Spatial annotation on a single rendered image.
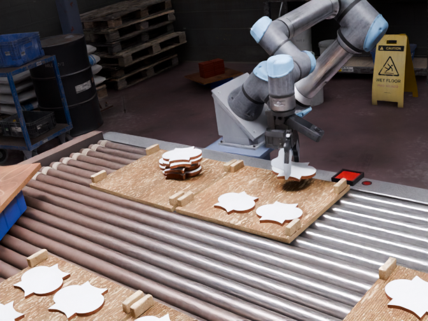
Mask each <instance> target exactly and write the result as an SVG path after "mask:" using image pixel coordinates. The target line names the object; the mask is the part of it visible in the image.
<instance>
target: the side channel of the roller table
mask: <svg viewBox="0 0 428 321"><path fill-rule="evenodd" d="M99 140H104V138H103V133H102V132H101V131H91V132H88V133H87V134H84V135H82V136H80V137H77V138H75V139H72V140H71V141H68V142H66V143H64V144H61V145H59V146H57V147H55V148H52V149H50V150H48V151H45V152H43V153H41V154H39V155H36V156H34V157H31V158H30V159H27V160H25V161H23V162H20V163H18V164H16V165H22V164H35V163H41V167H43V166H45V167H49V165H50V164H51V163H52V162H59V161H60V159H61V158H63V157H69V156H70V154H71V153H79V151H80V150H81V149H82V148H84V149H86V148H88V147H89V145H91V144H93V145H95V144H97V142H98V141H99Z"/></svg>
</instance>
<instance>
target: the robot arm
mask: <svg viewBox="0 0 428 321"><path fill-rule="evenodd" d="M331 18H334V19H335V20H336V21H337V22H338V23H339V24H340V26H341V27H340V28H339V29H338V31H337V34H338V37H337V38H336V39H335V40H334V41H333V42H332V43H331V44H330V45H329V46H328V48H327V49H326V50H325V51H324V52H323V53H322V54H321V55H320V57H319V58H318V59H317V60H315V57H314V56H313V54H312V53H310V52H308V51H300V50H299V49H298V48H297V47H296V46H295V44H293V42H291V40H290V39H292V38H293V37H295V36H297V35H298V34H300V33H302V32H303V31H305V30H307V29H309V28H310V27H312V26H314V25H315V24H317V23H319V22H321V21H323V20H324V19H331ZM388 26H389V25H388V22H387V21H386V20H385V19H384V18H383V17H382V14H379V13H378V12H377V11H376V10H375V9H374V8H373V7H372V6H371V5H370V4H369V3H368V2H367V1H366V0H311V1H309V2H307V3H305V4H304V5H302V6H300V7H298V8H296V9H294V10H292V11H291V12H289V13H287V14H285V15H284V16H282V17H280V18H277V19H276V20H274V21H272V20H271V19H270V18H269V17H262V18H260V19H259V20H258V21H257V22H256V23H255V24H254V25H253V27H252V28H251V31H250V34H251V35H252V36H253V38H254V39H255V40H256V42H257V43H258V44H259V45H260V46H261V47H262V48H263V49H265V51H266V52H267V53H268V54H269V55H270V56H271V57H270V58H269V59H268V60H267V61H262V62H261V63H259V65H258V66H257V67H255V68H254V70H253V71H252V73H251V74H250V76H249V77H248V78H247V79H246V80H245V82H244V83H243V84H242V85H240V86H239V87H237V88H236V89H234V90H232V91H231V93H230V94H229V95H228V98H227V102H228V105H229V107H230V109H231V110H232V111H233V113H234V114H236V115H237V116H238V117H239V118H242V119H243V120H247V121H254V120H256V119H258V117H259V116H260V114H261V113H262V110H263V107H264V104H265V103H266V104H267V106H268V108H267V110H266V111H265V115H267V124H268V127H267V128H266V130H265V140H266V148H272V149H279V148H280V151H279V153H278V157H277V158H275V159H273V160H272V161H271V165H272V166H273V167H275V168H278V169H282V170H284V173H285V179H286V180H288V178H289V176H290V175H291V159H292V155H293V156H294V162H299V135H298V131H299V132H300V133H302V134H303V135H305V136H307V137H309V138H310V139H312V140H313V141H316V142H319V141H320V140H321V138H322V136H323V135H324V131H323V130H322V129H320V128H319V127H317V126H315V125H313V124H311V123H310V122H308V121H307V120H305V119H303V117H304V116H305V115H306V114H308V113H309V112H310V111H311V110H312V109H311V105H312V103H313V96H314V95H315V94H316V93H317V92H318V91H319V90H320V89H321V88H322V87H323V86H324V85H325V84H326V83H327V82H328V81H329V80H330V79H331V78H332V77H333V76H334V75H335V74H336V73H337V72H338V71H339V70H340V69H341V68H342V67H343V66H344V65H345V64H346V63H347V62H348V61H349V60H350V59H351V58H352V56H353V55H354V54H361V53H362V52H363V51H365V52H369V51H370V50H372V49H373V48H374V47H375V45H377V43H378V42H379V41H380V40H381V39H382V38H383V36H384V34H385V33H386V32H387V29H388ZM268 129H269V130H268ZM266 137H267V138H266Z"/></svg>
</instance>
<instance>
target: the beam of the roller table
mask: <svg viewBox="0 0 428 321"><path fill-rule="evenodd" d="M103 138H104V140H107V141H111V142H113V143H119V144H122V145H128V146H134V147H138V148H144V149H146V148H148V147H150V146H152V145H154V144H159V148H160V149H163V150H169V151H172V150H175V148H190V147H192V146H188V145H182V144H178V143H172V142H167V141H161V140H157V139H150V138H144V137H140V136H133V135H129V134H122V133H119V132H112V131H109V132H107V133H105V134H103ZM194 148H195V149H200V150H201V151H202V157H203V158H207V159H212V160H216V161H222V162H229V161H231V160H233V159H237V161H238V160H243V163H244V165H245V166H251V167H255V168H261V169H268V170H272V165H271V160H264V159H258V158H254V157H247V156H244V155H237V154H233V153H227V152H220V151H216V150H209V149H205V148H199V147H194ZM335 174H336V173H334V172H330V171H324V170H319V169H316V175H315V176H314V177H312V178H316V179H319V180H326V181H330V182H331V177H333V176H334V175H335ZM364 181H371V182H372V184H371V185H363V184H362V182H364ZM350 190H352V191H356V192H362V193H365V194H371V195H374V196H380V197H386V198H390V199H396V200H400V201H406V202H409V203H415V204H421V205H425V206H428V190H427V189H421V188H417V187H410V186H406V185H400V184H396V183H389V182H383V181H379V180H372V179H368V178H363V179H361V180H360V181H359V182H358V183H356V184H355V185H354V186H350Z"/></svg>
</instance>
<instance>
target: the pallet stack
mask: <svg viewBox="0 0 428 321"><path fill-rule="evenodd" d="M157 3H160V8H161V10H158V11H151V10H152V9H153V6H152V5H153V4H157ZM170 9H172V5H171V0H133V1H132V0H130V1H122V2H119V3H115V4H111V5H109V6H105V7H102V8H99V9H96V10H92V11H88V12H86V13H82V14H80V19H81V22H83V24H82V27H83V33H84V35H85V40H86V41H85V42H86V45H92V46H94V47H96V49H97V50H96V51H95V52H94V53H92V54H94V55H96V56H98V57H100V61H99V62H98V63H97V64H98V65H100V66H102V69H101V70H100V71H99V72H98V73H96V74H95V75H98V76H102V77H105V78H106V79H105V81H104V82H102V83H103V84H106V87H108V86H110V85H113V84H114V87H115V89H114V90H121V89H124V88H126V87H129V86H131V85H134V84H135V83H138V82H141V81H143V80H145V79H147V78H149V77H151V76H154V75H156V74H159V73H161V72H163V71H165V70H167V69H169V68H171V67H173V66H175V65H177V64H178V58H177V57H176V56H177V53H175V47H176V46H178V45H181V44H184V43H186V42H187V41H186V35H185V32H174V28H173V22H174V21H175V20H176V19H175V16H174V14H173V13H175V11H174V10H170ZM132 11H135V12H134V13H130V12H132ZM110 13H112V14H111V15H108V16H106V15H107V14H110ZM128 13H130V14H128ZM161 15H163V20H164V21H163V22H158V20H157V17H159V16H161ZM159 27H162V32H155V29H157V28H159ZM171 38H173V39H174V41H166V40H167V39H171ZM161 52H164V53H162V54H160V55H159V53H161ZM166 60H168V62H167V64H168V66H166V67H163V68H161V69H158V70H156V71H154V69H153V67H154V66H156V65H159V64H160V63H161V62H164V61H166ZM140 72H141V75H142V77H141V78H138V79H136V80H133V81H131V82H129V83H127V82H126V80H125V79H126V78H128V77H130V76H133V75H136V74H138V73H140Z"/></svg>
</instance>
